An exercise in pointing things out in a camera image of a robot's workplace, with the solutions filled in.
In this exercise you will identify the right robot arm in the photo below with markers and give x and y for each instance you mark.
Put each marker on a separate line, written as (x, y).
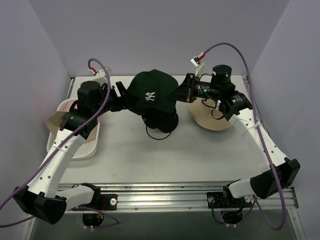
(277, 170)

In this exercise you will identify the beige bucket hat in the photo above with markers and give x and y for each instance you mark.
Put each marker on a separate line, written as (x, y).
(205, 115)

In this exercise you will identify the white plastic basket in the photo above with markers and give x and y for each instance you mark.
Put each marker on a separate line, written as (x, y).
(87, 149)

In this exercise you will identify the black baseball cap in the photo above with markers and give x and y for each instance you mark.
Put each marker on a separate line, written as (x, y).
(164, 122)

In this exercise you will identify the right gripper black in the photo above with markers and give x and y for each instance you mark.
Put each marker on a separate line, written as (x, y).
(189, 87)

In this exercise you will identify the dark green cap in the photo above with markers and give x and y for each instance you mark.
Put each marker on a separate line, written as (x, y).
(151, 90)

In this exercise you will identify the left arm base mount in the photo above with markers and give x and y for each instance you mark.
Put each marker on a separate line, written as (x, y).
(99, 219)

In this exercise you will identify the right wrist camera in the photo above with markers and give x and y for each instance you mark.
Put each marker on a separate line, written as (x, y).
(197, 61)

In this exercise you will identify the aluminium front rail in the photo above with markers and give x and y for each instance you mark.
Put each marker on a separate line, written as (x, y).
(162, 197)

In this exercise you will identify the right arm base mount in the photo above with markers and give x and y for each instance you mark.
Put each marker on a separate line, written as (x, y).
(225, 209)

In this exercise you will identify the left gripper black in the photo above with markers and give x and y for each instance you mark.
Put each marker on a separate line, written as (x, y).
(117, 97)

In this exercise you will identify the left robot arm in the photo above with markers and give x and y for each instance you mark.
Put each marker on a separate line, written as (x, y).
(40, 197)

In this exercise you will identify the black wire hat stand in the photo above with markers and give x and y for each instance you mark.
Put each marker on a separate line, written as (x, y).
(156, 134)

